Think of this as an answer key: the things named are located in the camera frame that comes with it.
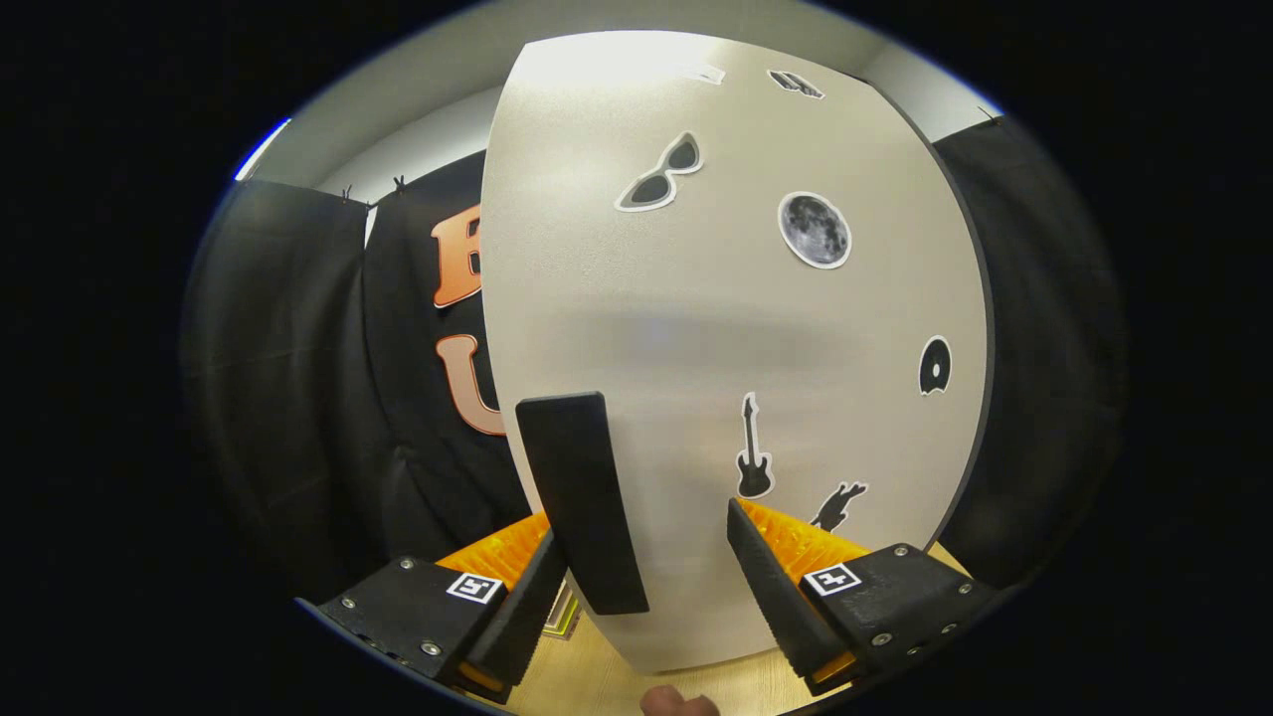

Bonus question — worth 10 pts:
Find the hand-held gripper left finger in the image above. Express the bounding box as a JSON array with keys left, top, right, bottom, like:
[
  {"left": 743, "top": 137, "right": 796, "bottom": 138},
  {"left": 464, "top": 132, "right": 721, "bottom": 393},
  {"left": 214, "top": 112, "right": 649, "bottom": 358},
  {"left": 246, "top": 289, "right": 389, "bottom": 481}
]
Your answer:
[{"left": 318, "top": 512, "right": 570, "bottom": 705}]

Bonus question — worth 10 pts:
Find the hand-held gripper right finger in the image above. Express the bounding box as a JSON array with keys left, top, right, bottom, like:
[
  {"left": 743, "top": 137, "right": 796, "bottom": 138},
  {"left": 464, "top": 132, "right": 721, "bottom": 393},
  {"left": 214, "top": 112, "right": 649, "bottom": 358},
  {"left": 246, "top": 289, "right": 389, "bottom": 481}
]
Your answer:
[{"left": 726, "top": 497, "right": 1000, "bottom": 697}]

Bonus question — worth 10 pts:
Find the black door handle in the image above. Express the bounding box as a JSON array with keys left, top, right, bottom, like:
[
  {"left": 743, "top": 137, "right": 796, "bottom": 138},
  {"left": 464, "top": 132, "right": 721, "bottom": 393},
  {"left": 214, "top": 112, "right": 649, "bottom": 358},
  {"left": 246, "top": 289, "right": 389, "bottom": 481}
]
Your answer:
[{"left": 515, "top": 392, "right": 650, "bottom": 616}]

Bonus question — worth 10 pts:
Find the beige shoe cabinet door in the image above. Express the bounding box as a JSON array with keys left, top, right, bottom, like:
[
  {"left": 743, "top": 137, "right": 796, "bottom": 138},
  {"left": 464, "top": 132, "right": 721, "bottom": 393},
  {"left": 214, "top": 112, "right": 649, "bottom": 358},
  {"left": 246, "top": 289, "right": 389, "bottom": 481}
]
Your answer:
[{"left": 479, "top": 30, "right": 996, "bottom": 675}]

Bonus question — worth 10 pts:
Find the book with yellow edge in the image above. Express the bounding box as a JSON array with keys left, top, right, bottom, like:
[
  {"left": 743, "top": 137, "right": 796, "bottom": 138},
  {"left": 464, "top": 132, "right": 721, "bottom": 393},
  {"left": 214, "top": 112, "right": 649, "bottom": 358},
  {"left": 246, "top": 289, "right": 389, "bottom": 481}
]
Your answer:
[{"left": 542, "top": 585, "right": 584, "bottom": 642}]

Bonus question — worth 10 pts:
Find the black backdrop cloth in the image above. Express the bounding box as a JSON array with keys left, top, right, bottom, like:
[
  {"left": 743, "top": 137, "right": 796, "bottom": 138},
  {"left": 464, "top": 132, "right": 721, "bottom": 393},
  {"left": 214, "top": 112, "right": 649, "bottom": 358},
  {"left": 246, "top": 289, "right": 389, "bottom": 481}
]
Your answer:
[{"left": 184, "top": 114, "right": 1130, "bottom": 608}]

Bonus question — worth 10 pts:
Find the narrow ceiling light strip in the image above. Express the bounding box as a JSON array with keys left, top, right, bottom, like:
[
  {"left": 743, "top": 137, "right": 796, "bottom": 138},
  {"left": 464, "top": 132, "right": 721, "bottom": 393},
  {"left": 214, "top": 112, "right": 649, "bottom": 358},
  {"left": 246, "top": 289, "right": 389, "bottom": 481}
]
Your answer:
[{"left": 235, "top": 117, "right": 293, "bottom": 182}]

